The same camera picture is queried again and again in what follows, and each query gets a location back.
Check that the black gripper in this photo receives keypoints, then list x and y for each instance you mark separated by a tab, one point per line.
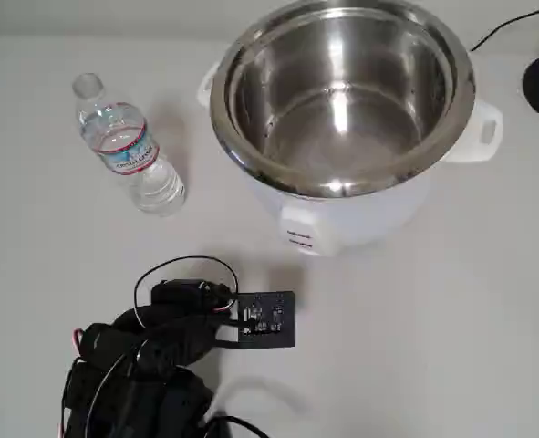
172	292

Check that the clear plastic water bottle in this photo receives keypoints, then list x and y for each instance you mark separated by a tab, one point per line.
127	150

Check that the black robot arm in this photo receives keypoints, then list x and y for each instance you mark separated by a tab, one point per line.
127	397

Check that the white rice cooker body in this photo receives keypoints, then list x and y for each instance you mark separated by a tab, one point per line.
365	219

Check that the white cooker with steel pot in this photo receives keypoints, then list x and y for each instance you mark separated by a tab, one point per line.
342	114

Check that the black camera circuit board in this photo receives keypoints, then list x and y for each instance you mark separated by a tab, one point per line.
269	319

